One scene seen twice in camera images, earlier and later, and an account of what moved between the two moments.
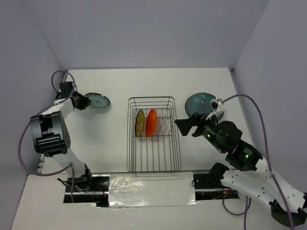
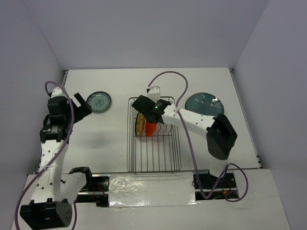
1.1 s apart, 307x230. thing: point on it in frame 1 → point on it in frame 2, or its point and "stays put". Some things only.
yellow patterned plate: x=139 y=122 stays put
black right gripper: x=196 y=119 → x=155 y=102
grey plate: x=200 y=103 stays put
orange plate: x=151 y=122 stays put
